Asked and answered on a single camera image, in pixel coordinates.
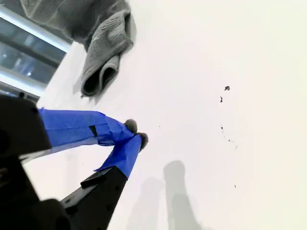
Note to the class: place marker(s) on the grey striped towel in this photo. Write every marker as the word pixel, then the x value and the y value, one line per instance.
pixel 108 36

